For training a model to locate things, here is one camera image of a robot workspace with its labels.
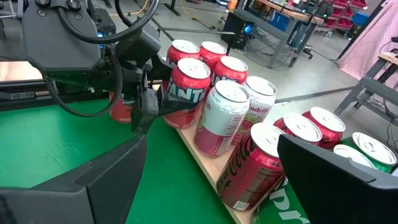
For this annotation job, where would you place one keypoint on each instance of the gray metal stand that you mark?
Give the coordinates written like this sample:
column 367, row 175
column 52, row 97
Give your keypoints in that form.
column 276, row 46

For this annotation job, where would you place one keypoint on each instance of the gray workbench wooden top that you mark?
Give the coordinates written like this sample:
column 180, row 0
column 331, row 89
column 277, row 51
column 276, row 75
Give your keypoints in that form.
column 367, row 90

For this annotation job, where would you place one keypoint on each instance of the wooden shelf board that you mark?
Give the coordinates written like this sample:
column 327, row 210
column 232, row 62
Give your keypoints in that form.
column 208, row 165

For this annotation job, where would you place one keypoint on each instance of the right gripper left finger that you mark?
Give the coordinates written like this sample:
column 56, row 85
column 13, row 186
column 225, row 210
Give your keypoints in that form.
column 77, row 202

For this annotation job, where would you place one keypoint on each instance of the red storage bin rack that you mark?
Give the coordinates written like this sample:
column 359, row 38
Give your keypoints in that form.
column 342, row 12

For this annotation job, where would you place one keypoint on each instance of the pink quilted cloth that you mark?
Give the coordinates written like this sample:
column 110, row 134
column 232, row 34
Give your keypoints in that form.
column 370, row 40

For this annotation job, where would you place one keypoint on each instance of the red Coca-Cola can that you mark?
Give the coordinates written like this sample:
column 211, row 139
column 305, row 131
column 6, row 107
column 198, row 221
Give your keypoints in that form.
column 328, row 127

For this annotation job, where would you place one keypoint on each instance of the red soda can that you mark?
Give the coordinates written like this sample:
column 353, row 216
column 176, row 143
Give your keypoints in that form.
column 188, row 90
column 298, row 130
column 121, row 112

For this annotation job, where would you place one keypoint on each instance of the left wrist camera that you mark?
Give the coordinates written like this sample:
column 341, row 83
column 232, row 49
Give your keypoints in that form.
column 138, row 46

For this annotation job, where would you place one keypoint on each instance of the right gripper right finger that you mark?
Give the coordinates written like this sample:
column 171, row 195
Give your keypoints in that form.
column 342, row 199

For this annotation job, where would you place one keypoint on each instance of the green table mat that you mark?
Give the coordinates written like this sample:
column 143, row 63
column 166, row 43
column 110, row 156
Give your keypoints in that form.
column 46, row 140

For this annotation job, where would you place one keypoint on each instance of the black table frame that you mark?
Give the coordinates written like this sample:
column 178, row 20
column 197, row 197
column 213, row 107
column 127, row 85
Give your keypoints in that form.
column 18, row 95

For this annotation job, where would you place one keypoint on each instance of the black device blue light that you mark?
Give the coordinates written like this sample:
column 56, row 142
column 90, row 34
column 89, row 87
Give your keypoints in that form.
column 239, row 31

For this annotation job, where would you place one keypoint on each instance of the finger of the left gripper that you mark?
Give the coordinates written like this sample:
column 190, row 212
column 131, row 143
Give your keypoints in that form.
column 160, row 68
column 149, row 109

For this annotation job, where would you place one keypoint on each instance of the silver-topped soda can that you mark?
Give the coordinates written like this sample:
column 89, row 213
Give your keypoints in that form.
column 220, row 121

